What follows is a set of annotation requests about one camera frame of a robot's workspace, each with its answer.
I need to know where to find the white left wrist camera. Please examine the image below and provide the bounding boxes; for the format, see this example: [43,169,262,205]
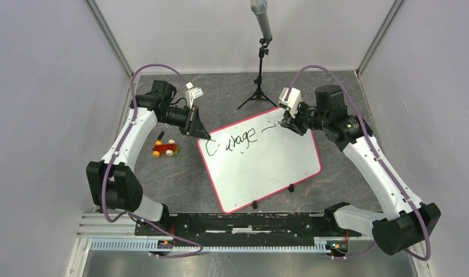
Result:
[185,82,204,109]

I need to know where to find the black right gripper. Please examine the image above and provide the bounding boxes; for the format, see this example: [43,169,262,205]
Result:
[281,100,329,136]

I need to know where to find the red yellow toy car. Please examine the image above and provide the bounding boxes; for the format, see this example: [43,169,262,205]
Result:
[152,140,179,157]

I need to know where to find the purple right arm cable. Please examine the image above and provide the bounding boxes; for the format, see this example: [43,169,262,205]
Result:
[284,65,432,262]

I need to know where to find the white toothed cable rail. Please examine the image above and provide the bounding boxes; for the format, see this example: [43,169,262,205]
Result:
[90,238,347,254]

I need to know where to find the pink framed whiteboard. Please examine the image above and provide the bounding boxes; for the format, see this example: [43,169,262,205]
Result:
[198,108,322,214]

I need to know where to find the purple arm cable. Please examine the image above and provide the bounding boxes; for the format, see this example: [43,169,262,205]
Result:
[284,65,432,262]
[101,63,206,259]

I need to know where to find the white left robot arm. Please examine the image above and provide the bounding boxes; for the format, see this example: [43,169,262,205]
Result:
[86,81,211,235]

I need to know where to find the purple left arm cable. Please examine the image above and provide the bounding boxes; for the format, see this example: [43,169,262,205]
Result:
[101,63,206,259]

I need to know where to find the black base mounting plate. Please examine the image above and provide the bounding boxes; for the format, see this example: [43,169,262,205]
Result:
[158,212,360,248]

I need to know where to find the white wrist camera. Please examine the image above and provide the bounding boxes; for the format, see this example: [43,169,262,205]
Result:
[278,87,302,118]
[185,82,204,109]

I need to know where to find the black tripod stand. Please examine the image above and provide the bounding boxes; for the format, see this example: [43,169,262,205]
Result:
[237,38,277,110]

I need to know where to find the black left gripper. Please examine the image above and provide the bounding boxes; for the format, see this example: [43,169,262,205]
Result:
[159,104,210,140]

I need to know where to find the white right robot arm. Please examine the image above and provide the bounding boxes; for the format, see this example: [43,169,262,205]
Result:
[278,85,441,260]

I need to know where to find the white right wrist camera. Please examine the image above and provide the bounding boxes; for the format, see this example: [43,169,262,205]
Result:
[278,87,302,118]

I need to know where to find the silver microphone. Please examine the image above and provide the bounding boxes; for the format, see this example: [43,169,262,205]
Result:
[250,0,273,42]

